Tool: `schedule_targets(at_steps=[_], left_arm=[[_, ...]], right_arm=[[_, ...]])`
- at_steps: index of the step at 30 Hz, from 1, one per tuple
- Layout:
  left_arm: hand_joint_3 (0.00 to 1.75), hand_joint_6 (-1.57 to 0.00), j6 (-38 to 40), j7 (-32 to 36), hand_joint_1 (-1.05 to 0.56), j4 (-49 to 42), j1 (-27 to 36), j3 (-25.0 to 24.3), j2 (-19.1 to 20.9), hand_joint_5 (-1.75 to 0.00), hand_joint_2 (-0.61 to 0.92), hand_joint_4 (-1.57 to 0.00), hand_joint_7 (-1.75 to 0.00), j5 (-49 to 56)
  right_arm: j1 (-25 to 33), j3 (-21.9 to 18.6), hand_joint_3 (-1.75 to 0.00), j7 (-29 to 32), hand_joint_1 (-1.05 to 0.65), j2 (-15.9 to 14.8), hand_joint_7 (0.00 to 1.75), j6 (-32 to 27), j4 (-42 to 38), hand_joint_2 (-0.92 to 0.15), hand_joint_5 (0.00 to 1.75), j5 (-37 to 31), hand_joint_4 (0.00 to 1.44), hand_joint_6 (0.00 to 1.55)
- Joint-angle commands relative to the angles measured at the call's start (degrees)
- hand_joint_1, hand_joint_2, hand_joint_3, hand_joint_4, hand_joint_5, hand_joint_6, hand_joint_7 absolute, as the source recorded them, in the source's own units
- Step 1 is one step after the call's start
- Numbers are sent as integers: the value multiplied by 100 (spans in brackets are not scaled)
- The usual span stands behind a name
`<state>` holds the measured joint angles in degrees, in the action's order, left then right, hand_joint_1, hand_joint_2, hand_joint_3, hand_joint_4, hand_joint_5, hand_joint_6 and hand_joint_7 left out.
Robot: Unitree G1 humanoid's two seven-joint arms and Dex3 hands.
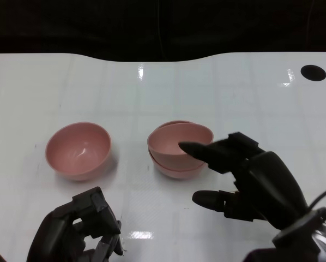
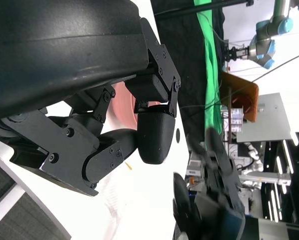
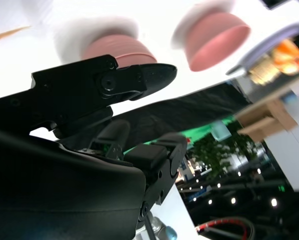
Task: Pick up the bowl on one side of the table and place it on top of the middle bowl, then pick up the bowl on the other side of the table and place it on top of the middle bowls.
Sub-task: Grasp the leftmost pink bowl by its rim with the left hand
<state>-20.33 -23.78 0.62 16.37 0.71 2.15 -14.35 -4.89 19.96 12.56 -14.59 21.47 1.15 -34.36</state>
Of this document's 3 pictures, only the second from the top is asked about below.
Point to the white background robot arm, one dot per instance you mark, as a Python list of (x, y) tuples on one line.
[(254, 152)]

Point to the small orange paper scrap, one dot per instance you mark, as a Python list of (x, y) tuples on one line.
[(128, 166)]

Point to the blue gray industrial robot arm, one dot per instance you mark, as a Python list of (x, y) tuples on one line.
[(274, 27)]

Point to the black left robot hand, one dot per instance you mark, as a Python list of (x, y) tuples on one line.
[(64, 50)]

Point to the orange plastic bin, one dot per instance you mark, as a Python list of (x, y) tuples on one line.
[(239, 87)]

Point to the green backdrop cloth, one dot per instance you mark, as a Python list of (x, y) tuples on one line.
[(209, 75)]

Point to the black backdrop cloth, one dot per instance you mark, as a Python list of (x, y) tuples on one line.
[(184, 62)]

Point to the gray metal panel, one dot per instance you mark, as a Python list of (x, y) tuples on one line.
[(272, 117)]

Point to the black round table grommet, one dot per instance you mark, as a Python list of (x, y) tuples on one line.
[(177, 135)]

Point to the black industrial robot gripper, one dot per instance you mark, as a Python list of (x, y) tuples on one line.
[(235, 53)]

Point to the clear small parts drawer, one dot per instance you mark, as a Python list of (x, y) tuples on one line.
[(235, 120)]

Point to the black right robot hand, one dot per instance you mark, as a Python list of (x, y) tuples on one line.
[(222, 180)]

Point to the black backdrop stand pole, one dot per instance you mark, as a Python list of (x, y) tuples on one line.
[(189, 10)]

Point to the aluminium profile bar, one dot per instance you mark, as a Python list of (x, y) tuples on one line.
[(264, 178)]

